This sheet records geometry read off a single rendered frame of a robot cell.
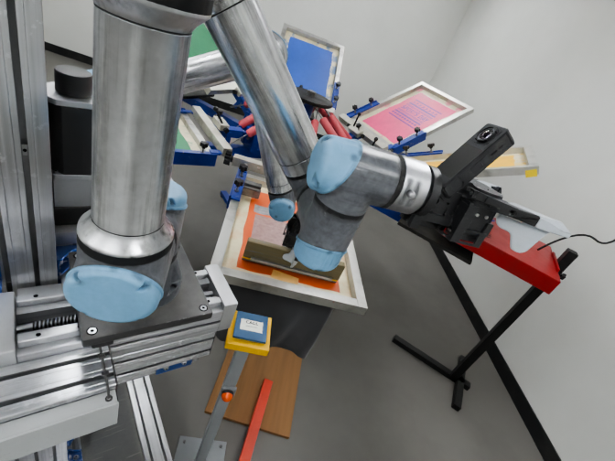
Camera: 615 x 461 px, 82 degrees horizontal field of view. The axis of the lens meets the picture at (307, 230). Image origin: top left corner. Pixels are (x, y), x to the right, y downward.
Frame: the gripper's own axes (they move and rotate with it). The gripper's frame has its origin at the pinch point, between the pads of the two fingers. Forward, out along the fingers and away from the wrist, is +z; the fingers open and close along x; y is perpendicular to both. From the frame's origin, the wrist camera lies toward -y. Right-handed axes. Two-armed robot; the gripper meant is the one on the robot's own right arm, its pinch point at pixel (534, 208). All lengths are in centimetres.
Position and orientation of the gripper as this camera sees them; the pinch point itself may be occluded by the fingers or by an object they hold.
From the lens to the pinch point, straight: 64.3
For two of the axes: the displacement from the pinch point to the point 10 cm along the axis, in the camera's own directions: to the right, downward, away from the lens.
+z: 9.4, 2.1, 2.8
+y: -3.1, 8.6, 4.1
